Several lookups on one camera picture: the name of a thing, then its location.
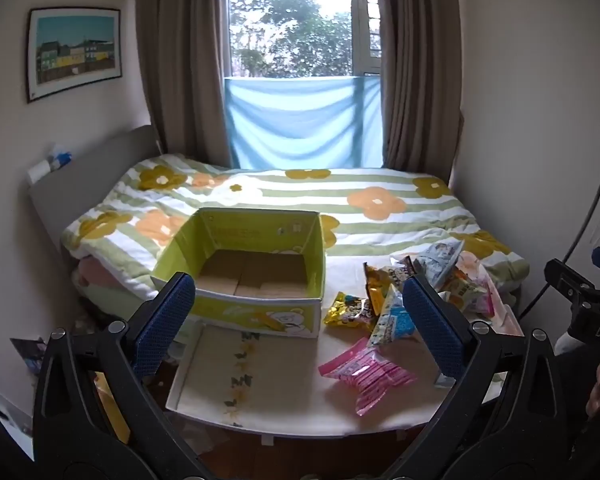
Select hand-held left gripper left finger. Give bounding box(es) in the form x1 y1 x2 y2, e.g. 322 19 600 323
32 271 201 467

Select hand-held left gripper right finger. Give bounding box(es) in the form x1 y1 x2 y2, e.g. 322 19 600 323
390 273 567 472

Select gold snack packet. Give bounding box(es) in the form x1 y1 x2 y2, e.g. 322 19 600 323
323 291 376 332

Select green cardboard box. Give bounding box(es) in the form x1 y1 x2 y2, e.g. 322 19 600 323
150 207 327 339

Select pile of snack packets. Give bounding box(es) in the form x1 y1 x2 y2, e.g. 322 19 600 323
362 239 503 349

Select pink floral cloth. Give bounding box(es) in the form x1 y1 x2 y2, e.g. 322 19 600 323
487 280 526 338

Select pink green folded bedding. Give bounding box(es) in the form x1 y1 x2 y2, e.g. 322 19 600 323
71 255 154 318

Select pink striped snack packet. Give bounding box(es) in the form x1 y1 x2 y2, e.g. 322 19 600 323
318 337 418 417

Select floral striped blanket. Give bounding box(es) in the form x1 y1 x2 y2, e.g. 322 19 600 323
60 152 528 307

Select floor magazine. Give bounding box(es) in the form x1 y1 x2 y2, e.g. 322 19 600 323
10 337 48 376

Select grey bed headboard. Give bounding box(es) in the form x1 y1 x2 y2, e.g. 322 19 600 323
27 124 168 261

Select blue white bottle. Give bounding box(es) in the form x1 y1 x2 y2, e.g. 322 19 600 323
47 142 74 171

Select brown curtain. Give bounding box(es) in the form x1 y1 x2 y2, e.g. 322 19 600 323
132 0 233 168
372 0 464 186

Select light blue cloth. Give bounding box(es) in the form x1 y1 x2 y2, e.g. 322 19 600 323
223 74 385 171

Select window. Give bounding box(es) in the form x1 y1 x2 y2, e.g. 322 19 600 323
227 0 383 81

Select framed wall picture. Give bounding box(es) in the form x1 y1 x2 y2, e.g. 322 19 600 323
26 7 123 105

